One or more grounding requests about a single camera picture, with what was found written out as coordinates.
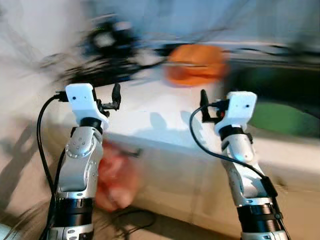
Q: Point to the orange angular bowl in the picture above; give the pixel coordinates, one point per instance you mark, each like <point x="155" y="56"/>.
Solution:
<point x="195" y="54"/>

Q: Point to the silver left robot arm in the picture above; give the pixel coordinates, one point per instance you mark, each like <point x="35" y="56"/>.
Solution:
<point x="80" y="170"/>

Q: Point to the white kitchen cabinet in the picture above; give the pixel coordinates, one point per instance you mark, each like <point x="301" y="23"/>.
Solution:
<point x="200" y="180"/>

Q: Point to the black power adapter white label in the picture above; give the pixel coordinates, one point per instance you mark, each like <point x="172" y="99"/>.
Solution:
<point x="110" y="40"/>

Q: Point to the green plate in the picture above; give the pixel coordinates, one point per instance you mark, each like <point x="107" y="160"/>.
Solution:
<point x="282" y="119"/>

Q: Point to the red plastic bag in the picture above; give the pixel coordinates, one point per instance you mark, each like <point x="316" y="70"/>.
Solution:
<point x="116" y="175"/>

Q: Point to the stainless steel sink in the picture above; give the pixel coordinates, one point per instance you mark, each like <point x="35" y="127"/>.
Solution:
<point x="280" y="85"/>

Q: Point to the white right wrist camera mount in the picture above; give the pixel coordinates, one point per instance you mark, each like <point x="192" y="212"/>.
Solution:
<point x="239" y="107"/>

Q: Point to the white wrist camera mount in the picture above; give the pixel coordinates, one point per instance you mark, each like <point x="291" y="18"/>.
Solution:
<point x="80" y="97"/>
<point x="239" y="107"/>

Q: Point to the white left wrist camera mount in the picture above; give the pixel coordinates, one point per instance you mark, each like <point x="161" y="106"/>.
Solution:
<point x="80" y="97"/>

